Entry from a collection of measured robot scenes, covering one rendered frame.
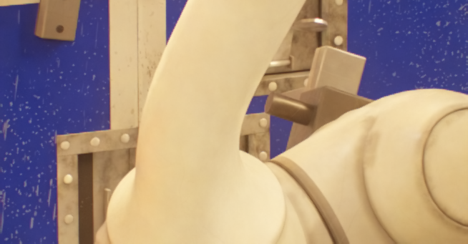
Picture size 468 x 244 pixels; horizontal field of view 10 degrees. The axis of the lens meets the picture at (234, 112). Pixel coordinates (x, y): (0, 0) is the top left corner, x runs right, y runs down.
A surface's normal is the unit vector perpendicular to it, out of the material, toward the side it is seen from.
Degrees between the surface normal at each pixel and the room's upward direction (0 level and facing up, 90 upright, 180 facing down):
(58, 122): 90
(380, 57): 90
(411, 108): 27
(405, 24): 90
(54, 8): 90
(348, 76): 73
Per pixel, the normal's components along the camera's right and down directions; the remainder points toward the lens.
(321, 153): -0.42, -0.69
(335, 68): 0.29, -0.07
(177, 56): -0.72, 0.00
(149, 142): -0.80, 0.23
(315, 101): -0.92, -0.29
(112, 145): 0.44, 0.20
